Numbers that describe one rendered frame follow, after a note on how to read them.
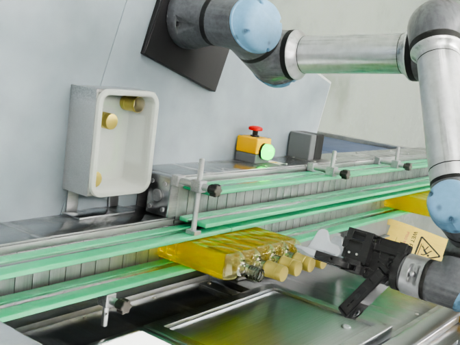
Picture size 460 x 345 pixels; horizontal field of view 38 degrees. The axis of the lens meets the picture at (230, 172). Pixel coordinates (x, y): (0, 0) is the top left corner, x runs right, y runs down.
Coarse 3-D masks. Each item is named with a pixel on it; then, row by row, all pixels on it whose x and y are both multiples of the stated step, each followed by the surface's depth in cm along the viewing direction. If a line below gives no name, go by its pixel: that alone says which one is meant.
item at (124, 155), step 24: (120, 96) 146; (144, 96) 142; (96, 120) 133; (120, 120) 148; (144, 120) 147; (96, 144) 134; (120, 144) 149; (144, 144) 148; (96, 168) 135; (120, 168) 151; (144, 168) 148; (96, 192) 137; (120, 192) 142
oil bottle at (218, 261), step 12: (192, 240) 145; (204, 240) 146; (168, 252) 147; (180, 252) 145; (192, 252) 143; (204, 252) 141; (216, 252) 140; (228, 252) 140; (240, 252) 141; (192, 264) 143; (204, 264) 141; (216, 264) 139; (228, 264) 138; (216, 276) 140; (228, 276) 138; (240, 276) 140
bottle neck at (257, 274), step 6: (240, 264) 138; (246, 264) 138; (240, 270) 138; (246, 270) 137; (252, 270) 136; (258, 270) 135; (246, 276) 137; (252, 276) 136; (258, 276) 138; (258, 282) 136
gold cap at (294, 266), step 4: (284, 256) 146; (280, 260) 145; (284, 260) 145; (288, 260) 145; (292, 260) 145; (296, 260) 144; (284, 264) 144; (288, 264) 144; (292, 264) 144; (296, 264) 143; (300, 264) 144; (288, 268) 144; (292, 268) 143; (296, 268) 144; (300, 268) 145; (288, 272) 144; (292, 272) 143; (296, 272) 144; (300, 272) 145; (296, 276) 144
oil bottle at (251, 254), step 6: (210, 240) 148; (216, 240) 148; (222, 240) 149; (228, 240) 150; (228, 246) 145; (234, 246) 145; (240, 246) 146; (246, 246) 146; (246, 252) 143; (252, 252) 144; (258, 252) 145; (246, 258) 142; (252, 258) 142; (258, 258) 143; (252, 264) 142
